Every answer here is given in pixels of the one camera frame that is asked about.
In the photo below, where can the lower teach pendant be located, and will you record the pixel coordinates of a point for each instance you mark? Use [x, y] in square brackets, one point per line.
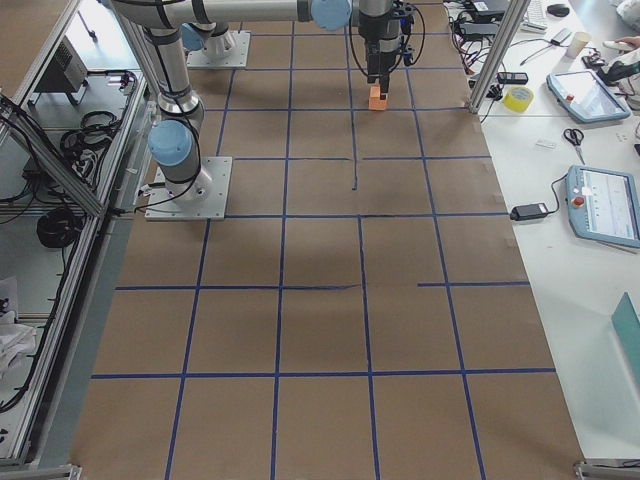
[603, 205]

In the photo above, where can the yellow tape roll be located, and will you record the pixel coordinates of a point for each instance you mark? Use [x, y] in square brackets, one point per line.
[518, 99]

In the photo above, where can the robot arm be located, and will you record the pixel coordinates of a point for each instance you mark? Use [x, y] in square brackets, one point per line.
[207, 37]
[297, 129]

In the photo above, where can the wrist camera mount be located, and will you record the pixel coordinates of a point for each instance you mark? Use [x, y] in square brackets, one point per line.
[405, 14]

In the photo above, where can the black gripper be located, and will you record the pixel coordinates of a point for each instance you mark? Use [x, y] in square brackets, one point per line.
[378, 52]

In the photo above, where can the white crumpled cloth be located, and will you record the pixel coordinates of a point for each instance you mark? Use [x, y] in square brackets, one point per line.
[17, 339]

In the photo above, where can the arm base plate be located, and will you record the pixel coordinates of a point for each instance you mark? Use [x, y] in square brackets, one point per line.
[205, 199]
[238, 59]

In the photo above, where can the upper teach pendant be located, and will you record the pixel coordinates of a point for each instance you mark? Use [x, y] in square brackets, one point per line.
[585, 97]

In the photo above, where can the black handled scissors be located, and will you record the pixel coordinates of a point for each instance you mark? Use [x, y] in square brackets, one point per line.
[575, 137]

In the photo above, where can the aluminium frame post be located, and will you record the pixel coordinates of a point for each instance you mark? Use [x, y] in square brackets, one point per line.
[507, 30]

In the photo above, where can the black power adapter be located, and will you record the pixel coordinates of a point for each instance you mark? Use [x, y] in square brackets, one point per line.
[528, 212]

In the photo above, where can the paper cup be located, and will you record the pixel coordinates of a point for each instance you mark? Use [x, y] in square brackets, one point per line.
[578, 43]

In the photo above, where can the teach pendant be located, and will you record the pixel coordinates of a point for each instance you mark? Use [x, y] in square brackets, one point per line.
[603, 205]
[585, 97]

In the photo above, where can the orange foam cube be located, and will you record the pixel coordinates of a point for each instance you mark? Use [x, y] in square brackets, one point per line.
[377, 101]

